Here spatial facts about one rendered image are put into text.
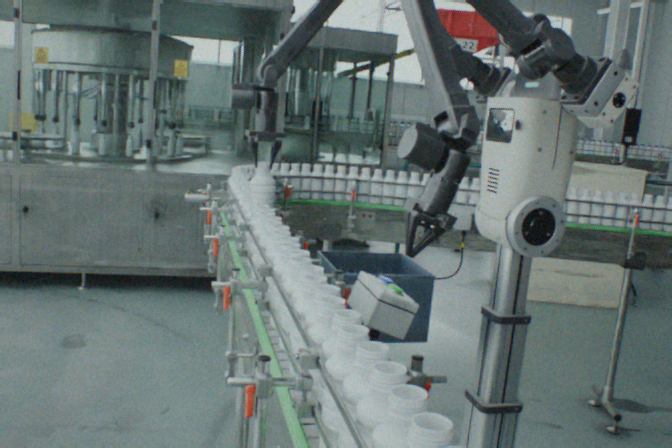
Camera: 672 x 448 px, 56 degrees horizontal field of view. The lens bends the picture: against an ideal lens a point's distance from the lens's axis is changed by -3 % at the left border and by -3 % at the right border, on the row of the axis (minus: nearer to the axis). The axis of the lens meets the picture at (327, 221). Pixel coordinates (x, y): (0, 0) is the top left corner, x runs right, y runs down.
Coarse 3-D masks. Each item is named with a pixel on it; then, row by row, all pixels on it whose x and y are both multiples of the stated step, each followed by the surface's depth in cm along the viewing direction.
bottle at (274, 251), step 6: (276, 234) 133; (282, 234) 133; (288, 234) 134; (276, 240) 134; (276, 246) 134; (270, 252) 134; (276, 252) 133; (270, 258) 133; (270, 282) 134; (270, 288) 134; (270, 294) 134; (270, 300) 134
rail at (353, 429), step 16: (256, 240) 150; (256, 272) 148; (272, 272) 122; (288, 304) 104; (304, 336) 90; (288, 352) 102; (320, 368) 79; (336, 400) 71; (320, 416) 80; (320, 432) 78; (352, 432) 64
